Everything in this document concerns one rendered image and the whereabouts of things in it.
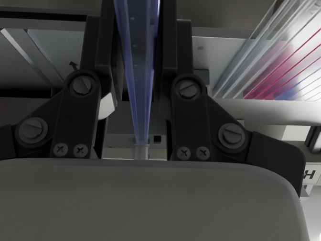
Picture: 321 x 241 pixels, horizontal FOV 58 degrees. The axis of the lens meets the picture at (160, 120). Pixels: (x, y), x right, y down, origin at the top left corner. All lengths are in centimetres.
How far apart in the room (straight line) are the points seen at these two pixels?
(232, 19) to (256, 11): 5
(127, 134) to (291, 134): 338
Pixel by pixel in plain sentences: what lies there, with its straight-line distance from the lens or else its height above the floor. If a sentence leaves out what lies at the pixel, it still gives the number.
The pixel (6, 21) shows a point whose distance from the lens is 29.
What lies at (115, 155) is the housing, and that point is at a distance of 52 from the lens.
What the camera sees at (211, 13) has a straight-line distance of 65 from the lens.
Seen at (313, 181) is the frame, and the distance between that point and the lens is 76.
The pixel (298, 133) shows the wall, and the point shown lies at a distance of 370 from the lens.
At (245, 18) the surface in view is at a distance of 68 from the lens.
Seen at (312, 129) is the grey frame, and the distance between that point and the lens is 74.
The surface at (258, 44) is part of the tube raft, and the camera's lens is 27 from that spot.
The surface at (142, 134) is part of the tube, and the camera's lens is 30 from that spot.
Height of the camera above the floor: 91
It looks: 33 degrees up
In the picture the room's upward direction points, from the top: 176 degrees counter-clockwise
